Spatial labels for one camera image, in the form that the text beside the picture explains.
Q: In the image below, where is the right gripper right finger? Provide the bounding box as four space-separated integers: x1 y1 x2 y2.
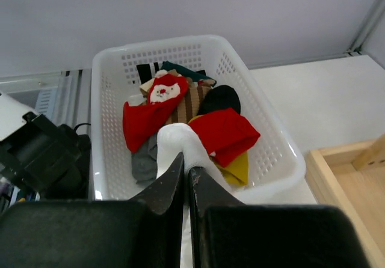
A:
188 168 369 267

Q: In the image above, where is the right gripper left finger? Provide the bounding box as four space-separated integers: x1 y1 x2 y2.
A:
1 154 184 267

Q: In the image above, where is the mustard yellow sock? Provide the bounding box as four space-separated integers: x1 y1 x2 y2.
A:
188 114 250 187

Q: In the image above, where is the white sock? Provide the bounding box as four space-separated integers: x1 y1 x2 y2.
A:
157 123 247 267

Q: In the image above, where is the red santa sock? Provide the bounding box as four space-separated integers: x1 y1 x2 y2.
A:
188 108 260 167

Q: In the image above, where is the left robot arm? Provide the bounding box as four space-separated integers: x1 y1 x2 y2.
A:
1 93 91 211

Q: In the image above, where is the grey sock in basket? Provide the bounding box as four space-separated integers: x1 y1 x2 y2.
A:
131 134 158 184

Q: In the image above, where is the white plastic basket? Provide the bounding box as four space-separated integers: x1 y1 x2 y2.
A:
91 35 306 202

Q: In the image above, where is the brown striped sock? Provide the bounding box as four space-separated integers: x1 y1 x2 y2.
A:
134 73 211 129

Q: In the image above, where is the black sock in basket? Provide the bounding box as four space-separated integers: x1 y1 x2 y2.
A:
197 85 241 115

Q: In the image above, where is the wooden clothes rack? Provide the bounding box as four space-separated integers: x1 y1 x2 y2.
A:
305 136 384 267

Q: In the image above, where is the red sock in basket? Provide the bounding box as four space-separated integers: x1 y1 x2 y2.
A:
123 70 189 153

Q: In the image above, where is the aluminium mounting rail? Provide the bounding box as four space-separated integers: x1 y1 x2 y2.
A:
1 69 91 126

